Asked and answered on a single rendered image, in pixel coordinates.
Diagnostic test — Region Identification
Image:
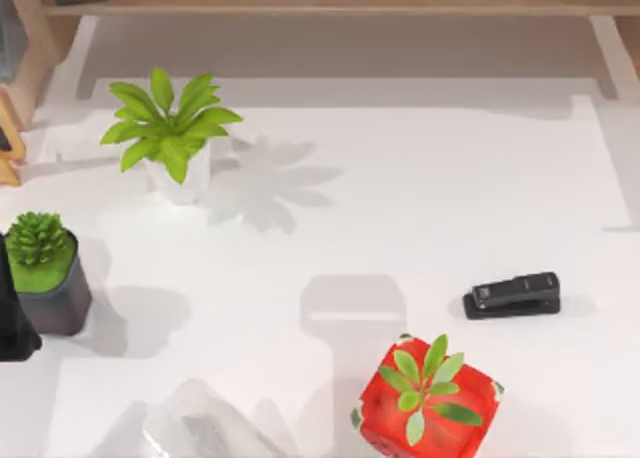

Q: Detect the small wooden frame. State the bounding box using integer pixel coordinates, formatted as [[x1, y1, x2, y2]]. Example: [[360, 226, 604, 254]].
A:
[[0, 84, 28, 188]]

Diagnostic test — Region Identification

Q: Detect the green plant in red pot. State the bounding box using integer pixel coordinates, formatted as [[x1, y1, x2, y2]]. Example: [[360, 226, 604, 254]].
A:
[[349, 332, 506, 458]]

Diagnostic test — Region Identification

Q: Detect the black stapler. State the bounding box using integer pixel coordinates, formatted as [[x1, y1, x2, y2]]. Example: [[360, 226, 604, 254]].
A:
[[461, 271, 562, 321]]

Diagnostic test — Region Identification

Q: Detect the green succulent in grey pot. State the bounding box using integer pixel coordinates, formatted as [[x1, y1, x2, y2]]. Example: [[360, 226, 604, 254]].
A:
[[3, 211, 94, 337]]

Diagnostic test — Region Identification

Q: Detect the green plant in white pot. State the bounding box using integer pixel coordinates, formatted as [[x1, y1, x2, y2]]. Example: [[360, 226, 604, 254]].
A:
[[98, 66, 245, 205]]

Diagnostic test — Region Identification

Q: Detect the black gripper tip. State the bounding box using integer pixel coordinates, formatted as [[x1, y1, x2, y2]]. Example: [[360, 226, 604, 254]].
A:
[[0, 231, 44, 364]]

